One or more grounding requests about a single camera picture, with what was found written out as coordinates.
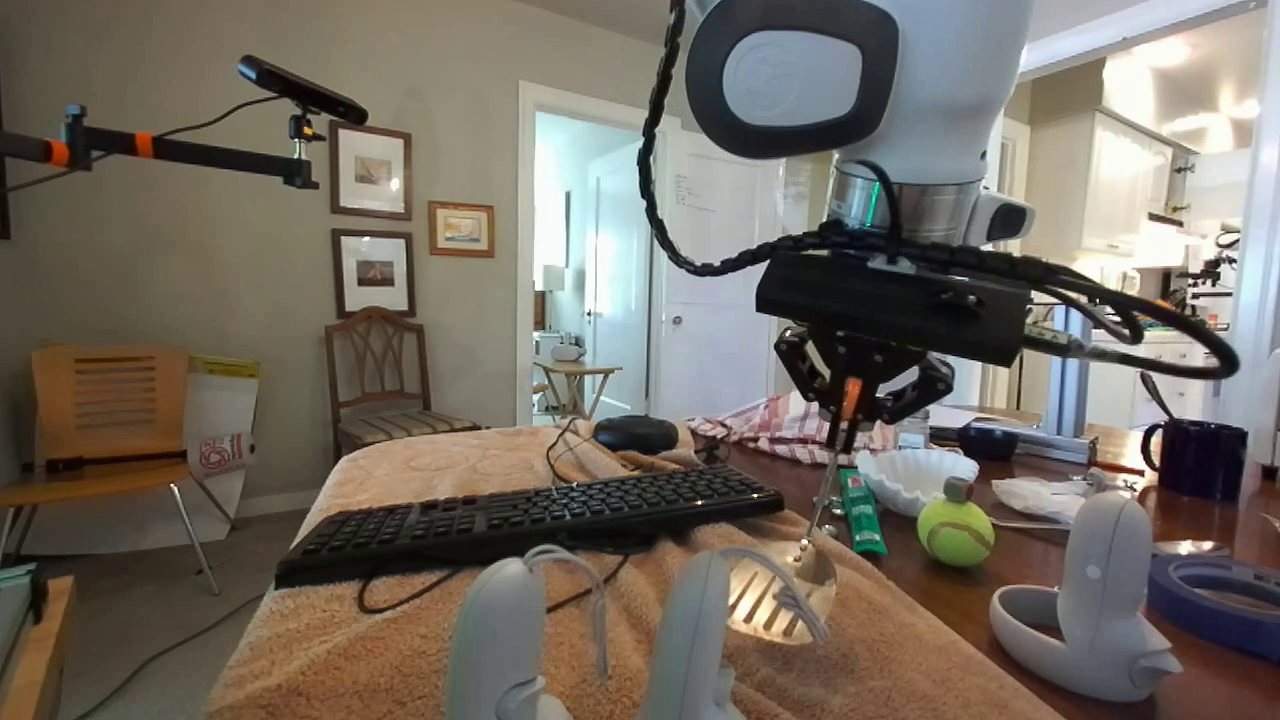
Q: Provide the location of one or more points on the white coffee filters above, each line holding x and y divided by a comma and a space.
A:
920, 475

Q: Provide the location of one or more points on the white paper bag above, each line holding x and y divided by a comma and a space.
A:
222, 412

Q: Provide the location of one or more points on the red striped white cloth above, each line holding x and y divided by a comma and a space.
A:
775, 432

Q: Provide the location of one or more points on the white VR controller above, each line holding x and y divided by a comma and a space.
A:
1107, 584
496, 642
695, 642

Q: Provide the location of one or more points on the wooden plank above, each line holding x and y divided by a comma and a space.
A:
41, 652

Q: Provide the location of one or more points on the white kitchen counter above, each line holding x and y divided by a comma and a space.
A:
1121, 402

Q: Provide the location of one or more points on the dark blue mug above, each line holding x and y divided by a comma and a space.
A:
1203, 462

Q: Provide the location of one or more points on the blue tape roll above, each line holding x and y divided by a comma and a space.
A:
1203, 584

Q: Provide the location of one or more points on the white upper kitchen cabinet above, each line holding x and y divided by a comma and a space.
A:
1134, 186

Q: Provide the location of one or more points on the small gold framed picture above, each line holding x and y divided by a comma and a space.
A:
461, 230

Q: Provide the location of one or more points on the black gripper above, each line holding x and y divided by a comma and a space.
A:
874, 360

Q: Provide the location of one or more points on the aluminium frame stand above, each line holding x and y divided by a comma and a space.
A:
1069, 402

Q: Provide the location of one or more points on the small cross legged side table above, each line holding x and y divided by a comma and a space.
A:
578, 375

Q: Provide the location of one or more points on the black computer mouse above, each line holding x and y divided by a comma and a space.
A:
636, 432

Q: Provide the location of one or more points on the small black box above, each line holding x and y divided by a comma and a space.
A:
989, 441

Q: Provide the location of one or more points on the white door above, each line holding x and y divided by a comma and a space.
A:
706, 345

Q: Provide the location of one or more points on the tan terry towel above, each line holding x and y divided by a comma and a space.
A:
402, 642

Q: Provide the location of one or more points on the black coffee machine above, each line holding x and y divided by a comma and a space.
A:
1222, 272

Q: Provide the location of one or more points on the black spoon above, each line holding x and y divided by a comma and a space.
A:
1155, 392

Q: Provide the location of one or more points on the black boom with orange tape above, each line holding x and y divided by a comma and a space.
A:
203, 151

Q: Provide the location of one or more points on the black computer keyboard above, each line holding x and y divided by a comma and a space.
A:
534, 522

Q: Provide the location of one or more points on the yellow green tennis ball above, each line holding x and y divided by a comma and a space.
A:
953, 534

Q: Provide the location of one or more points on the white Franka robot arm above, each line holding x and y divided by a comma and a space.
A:
934, 121

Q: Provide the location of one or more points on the dark wooden chair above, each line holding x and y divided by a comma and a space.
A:
380, 424

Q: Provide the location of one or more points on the white napkin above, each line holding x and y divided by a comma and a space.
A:
1046, 499

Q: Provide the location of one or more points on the large framed picture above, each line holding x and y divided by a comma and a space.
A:
371, 170
372, 272

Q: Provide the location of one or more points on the light wooden chair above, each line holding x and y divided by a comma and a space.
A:
104, 402

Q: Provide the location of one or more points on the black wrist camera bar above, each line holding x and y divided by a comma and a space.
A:
892, 306

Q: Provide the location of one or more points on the black stereo camera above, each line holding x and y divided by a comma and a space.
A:
300, 91

